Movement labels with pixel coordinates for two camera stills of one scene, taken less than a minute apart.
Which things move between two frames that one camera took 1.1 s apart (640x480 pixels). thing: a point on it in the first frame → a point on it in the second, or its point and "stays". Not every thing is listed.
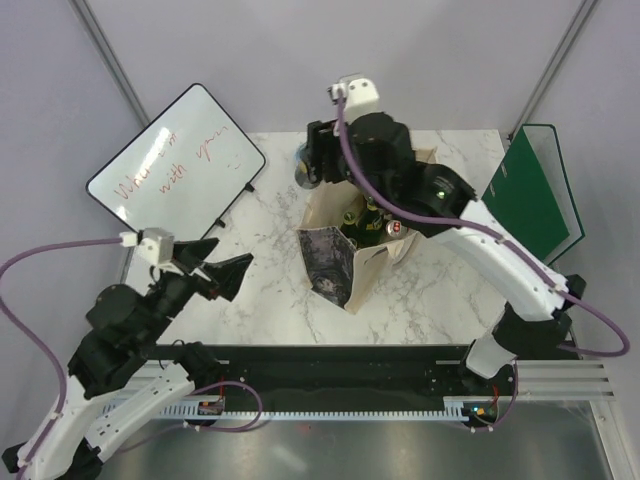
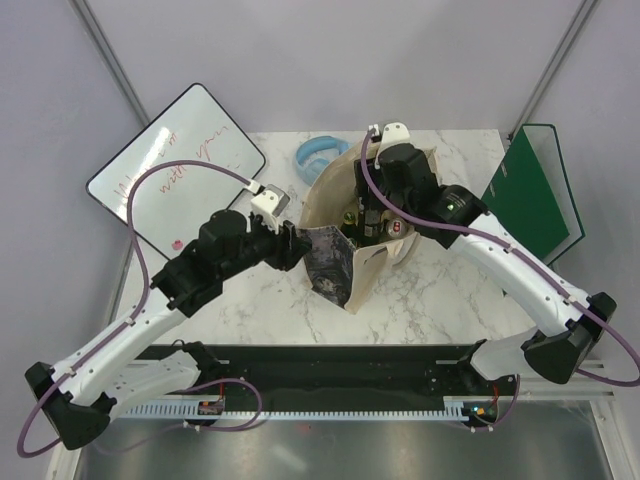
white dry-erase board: [182, 172] stays
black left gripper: [227, 275] → [287, 255]
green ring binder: [531, 193] stays
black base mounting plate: [331, 377] stays
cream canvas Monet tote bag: [338, 270] stays
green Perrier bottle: [349, 227] stays
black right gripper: [324, 139] → [361, 190]
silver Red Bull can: [396, 228] stays
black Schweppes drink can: [306, 173] → [372, 223]
